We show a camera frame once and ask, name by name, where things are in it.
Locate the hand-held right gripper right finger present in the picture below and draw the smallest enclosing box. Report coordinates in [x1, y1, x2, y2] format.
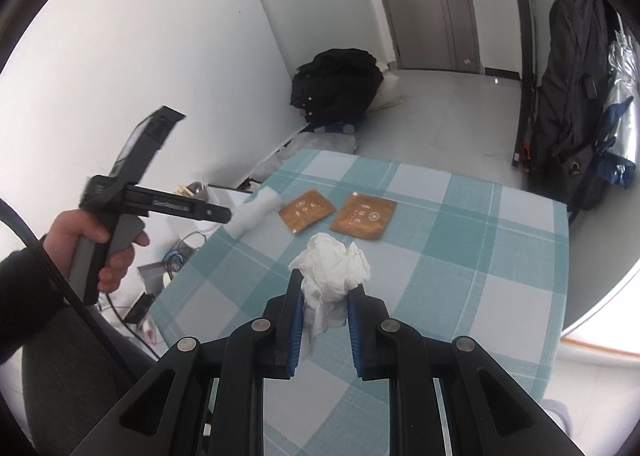
[347, 284, 586, 456]

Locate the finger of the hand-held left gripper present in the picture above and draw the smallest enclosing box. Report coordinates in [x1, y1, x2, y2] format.
[134, 186, 234, 225]

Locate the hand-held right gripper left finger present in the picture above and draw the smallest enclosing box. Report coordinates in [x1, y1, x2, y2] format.
[70, 270, 306, 456]

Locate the white tissue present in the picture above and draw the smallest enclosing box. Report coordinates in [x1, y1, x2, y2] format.
[288, 232, 372, 367]

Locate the white paper piece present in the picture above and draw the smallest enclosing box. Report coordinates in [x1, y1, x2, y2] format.
[232, 188, 281, 239]

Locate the person's left forearm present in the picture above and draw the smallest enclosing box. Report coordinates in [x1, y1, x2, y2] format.
[0, 235, 71, 367]

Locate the person's left hand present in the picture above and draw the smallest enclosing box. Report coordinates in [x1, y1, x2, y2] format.
[42, 208, 151, 305]

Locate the white storage box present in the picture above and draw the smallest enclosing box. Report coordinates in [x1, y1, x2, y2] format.
[207, 184, 256, 209]

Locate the white cardboard box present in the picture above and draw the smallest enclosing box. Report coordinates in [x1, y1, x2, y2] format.
[136, 261, 173, 294]

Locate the brown square packet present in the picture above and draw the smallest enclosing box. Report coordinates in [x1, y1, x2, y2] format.
[330, 192, 398, 241]
[278, 189, 337, 235]

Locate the teal checked tablecloth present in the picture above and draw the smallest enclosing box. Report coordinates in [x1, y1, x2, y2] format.
[150, 148, 571, 456]

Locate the black power adapter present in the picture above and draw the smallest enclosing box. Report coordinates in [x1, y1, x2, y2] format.
[124, 292, 157, 325]

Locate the black clothing pile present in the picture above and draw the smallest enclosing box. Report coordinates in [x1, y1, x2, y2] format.
[291, 48, 385, 129]

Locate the white cloth bag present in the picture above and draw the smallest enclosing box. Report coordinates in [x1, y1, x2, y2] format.
[367, 63, 405, 111]

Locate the gold floor trim strip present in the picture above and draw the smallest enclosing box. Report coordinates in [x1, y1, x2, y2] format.
[562, 338, 640, 362]

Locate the black metal stand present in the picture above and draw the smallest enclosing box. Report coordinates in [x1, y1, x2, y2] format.
[512, 0, 538, 169]

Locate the grey door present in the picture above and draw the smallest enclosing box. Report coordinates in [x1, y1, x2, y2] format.
[360, 0, 483, 71]

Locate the black backpack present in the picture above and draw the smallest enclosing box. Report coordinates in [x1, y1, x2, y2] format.
[530, 0, 623, 211]

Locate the silver and blue bag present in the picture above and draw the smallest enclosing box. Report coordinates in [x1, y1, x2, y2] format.
[597, 26, 640, 189]

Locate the bundle of coloured cables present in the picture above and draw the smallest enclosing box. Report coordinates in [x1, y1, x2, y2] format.
[165, 231, 211, 281]

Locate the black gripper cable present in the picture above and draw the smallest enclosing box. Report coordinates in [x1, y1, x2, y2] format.
[0, 198, 146, 387]

